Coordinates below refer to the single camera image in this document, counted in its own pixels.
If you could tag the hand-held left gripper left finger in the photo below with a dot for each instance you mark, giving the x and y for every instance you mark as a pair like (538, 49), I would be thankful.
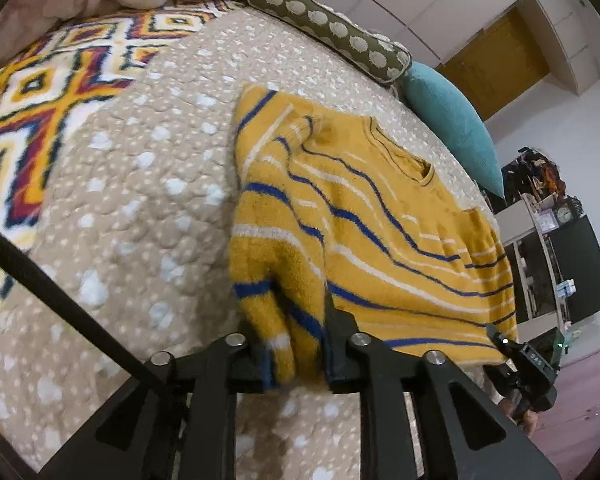
(245, 365)

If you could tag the small round clock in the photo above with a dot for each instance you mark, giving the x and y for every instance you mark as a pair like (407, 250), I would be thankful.
(564, 215)

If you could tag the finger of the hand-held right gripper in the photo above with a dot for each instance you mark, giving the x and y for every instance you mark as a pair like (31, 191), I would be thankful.
(497, 336)

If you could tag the teal ribbed pillow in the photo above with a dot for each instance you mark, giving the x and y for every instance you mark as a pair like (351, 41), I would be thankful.
(450, 120)

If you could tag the wooden door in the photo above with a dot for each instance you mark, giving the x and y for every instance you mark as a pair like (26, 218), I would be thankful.
(500, 65)

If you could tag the black cabinet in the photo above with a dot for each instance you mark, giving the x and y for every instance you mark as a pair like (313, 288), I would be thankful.
(582, 270)

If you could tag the white shelf unit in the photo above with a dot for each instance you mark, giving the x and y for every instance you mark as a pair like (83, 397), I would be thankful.
(525, 260)

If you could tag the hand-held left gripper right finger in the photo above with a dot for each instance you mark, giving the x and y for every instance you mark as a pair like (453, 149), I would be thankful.
(337, 355)

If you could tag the beige dotted quilt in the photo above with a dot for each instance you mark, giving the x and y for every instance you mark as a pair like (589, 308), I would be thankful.
(155, 185)

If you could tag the pile of clutter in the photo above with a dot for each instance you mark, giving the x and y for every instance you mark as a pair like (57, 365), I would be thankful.
(535, 175)

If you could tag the yellow striped knit sweater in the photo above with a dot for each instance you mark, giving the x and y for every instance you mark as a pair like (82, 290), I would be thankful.
(380, 240)

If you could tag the olive hedgehog print bolster pillow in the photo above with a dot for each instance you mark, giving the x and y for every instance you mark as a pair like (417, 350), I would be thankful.
(330, 25)

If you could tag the person's right hand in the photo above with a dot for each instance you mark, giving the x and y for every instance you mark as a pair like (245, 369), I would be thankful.
(527, 422)

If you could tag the white wardrobe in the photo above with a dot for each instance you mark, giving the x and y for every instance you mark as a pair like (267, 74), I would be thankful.
(430, 5)

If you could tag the colourful diamond pattern blanket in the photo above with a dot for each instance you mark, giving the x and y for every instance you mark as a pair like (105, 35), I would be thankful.
(40, 100)

